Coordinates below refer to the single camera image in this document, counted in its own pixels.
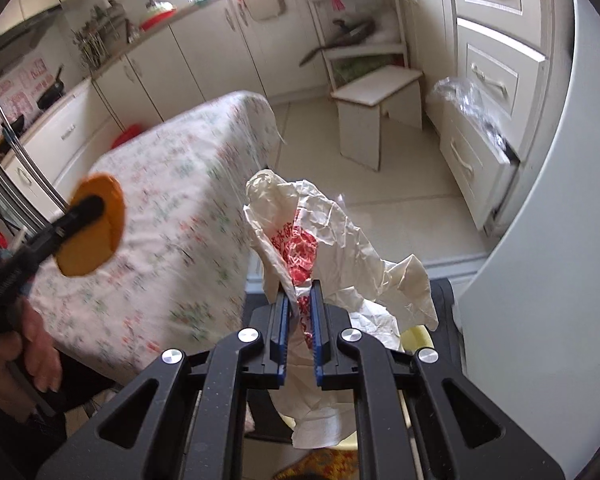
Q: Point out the floral slipper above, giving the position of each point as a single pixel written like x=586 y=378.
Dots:
x=320 y=465

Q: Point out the white wooden stool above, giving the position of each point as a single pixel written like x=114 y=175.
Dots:
x=375 y=95

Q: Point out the black wok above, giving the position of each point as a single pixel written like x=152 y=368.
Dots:
x=350 y=32

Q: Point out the white lower cabinets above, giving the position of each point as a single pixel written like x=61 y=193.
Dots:
x=205 y=60

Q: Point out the person's left hand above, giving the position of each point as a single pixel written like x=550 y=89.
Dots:
x=40 y=355

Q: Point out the red-lined trash bin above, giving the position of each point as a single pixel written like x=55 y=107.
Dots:
x=127 y=135

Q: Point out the person's black trouser leg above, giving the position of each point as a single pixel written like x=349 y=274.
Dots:
x=55 y=435

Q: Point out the mop with metal pole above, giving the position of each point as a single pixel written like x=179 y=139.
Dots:
x=20 y=160

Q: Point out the black frying pan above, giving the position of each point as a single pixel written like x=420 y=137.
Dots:
x=50 y=92

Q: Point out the white bag red print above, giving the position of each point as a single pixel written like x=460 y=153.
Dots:
x=350 y=250

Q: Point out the red basin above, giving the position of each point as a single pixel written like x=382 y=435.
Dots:
x=157 y=17

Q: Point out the wall utensil rack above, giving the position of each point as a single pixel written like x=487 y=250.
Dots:
x=97 y=35

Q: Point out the red wall stickers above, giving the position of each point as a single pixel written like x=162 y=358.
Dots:
x=15 y=90

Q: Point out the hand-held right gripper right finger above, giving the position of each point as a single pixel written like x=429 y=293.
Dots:
x=318 y=332

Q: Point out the white drawer cabinet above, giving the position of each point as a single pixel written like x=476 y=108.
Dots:
x=490 y=25

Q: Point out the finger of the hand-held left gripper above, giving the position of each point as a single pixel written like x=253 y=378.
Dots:
x=75 y=217

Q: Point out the table with floral tablecloth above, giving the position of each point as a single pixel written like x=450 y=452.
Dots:
x=180 y=185

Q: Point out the yellow plastic bucket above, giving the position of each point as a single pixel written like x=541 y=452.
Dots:
x=417 y=340

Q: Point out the clear crinkled plastic bag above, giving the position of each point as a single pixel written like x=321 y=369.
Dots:
x=460 y=105

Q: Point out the white refrigerator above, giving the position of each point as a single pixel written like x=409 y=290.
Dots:
x=555 y=260

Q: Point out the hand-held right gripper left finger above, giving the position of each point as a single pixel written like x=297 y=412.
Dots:
x=282 y=332

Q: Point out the black range hood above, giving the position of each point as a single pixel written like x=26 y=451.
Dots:
x=15 y=35

